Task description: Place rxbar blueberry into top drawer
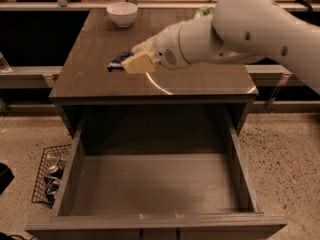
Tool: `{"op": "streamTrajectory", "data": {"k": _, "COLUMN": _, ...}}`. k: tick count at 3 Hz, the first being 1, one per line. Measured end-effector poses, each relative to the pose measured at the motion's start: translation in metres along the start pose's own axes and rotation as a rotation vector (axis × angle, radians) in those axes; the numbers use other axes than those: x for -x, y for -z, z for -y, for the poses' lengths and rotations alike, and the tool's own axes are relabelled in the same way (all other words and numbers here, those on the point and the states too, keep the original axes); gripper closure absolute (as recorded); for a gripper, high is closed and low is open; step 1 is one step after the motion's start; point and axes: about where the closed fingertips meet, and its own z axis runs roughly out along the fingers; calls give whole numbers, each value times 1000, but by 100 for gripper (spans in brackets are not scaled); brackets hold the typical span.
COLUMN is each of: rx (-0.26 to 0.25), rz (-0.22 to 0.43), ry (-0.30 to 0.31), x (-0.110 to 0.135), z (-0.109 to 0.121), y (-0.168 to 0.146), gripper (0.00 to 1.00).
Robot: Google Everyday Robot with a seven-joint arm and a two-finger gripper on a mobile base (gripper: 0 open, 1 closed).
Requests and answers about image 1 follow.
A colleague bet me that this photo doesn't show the cans in basket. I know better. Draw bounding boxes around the cans in basket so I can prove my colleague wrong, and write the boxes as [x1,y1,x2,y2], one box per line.
[43,154,66,204]

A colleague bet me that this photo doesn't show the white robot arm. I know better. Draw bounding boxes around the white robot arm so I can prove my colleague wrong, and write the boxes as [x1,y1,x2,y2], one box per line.
[120,0,320,93]

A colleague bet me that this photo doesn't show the blue rxbar wrapper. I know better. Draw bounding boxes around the blue rxbar wrapper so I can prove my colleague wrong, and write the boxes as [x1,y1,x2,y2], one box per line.
[107,52,132,72]

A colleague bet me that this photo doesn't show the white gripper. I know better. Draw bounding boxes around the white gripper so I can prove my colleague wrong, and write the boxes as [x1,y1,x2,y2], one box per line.
[120,14,230,74]

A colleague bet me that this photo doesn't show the black wire basket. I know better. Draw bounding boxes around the black wire basket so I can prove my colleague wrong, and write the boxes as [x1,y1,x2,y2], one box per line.
[31,144,71,208]

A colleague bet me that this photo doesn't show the grey cabinet with top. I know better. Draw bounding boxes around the grey cabinet with top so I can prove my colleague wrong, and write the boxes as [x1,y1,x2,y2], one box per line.
[50,9,258,133]

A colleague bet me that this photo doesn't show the white ceramic bowl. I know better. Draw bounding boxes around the white ceramic bowl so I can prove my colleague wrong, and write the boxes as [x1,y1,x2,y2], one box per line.
[106,2,138,28]

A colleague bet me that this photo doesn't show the black object at left edge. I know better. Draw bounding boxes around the black object at left edge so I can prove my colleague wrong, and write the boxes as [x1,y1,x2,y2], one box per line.
[0,163,14,195]

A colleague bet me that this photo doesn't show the open grey top drawer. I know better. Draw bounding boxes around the open grey top drawer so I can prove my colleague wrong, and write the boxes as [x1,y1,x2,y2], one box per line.
[26,106,287,240]

